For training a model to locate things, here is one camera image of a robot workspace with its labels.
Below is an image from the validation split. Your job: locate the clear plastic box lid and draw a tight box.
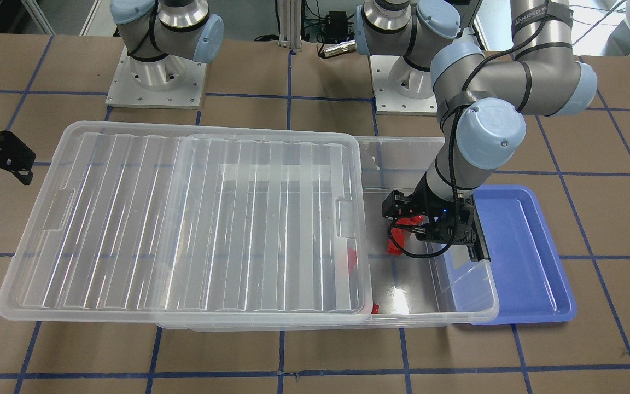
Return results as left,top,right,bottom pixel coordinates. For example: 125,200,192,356
0,121,373,331

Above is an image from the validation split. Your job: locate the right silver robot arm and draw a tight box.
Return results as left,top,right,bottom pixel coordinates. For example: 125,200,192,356
0,1,224,185

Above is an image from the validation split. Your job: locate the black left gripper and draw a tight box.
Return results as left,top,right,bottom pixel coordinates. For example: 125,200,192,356
382,190,474,248

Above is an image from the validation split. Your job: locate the clear plastic storage box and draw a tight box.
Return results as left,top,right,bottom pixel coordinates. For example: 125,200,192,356
154,136,500,332

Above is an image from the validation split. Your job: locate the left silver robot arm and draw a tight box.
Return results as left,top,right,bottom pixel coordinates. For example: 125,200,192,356
354,1,598,247

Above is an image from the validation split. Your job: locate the black box latch handle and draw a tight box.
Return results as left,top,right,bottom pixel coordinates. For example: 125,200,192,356
465,195,492,262

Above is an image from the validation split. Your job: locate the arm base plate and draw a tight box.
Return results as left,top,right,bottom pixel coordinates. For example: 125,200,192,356
369,51,462,115
105,48,208,109

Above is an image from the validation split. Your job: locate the aluminium frame post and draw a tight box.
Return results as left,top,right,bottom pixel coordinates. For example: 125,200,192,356
276,0,302,52

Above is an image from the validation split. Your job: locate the blue plastic tray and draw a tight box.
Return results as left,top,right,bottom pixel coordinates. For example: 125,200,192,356
441,184,577,326

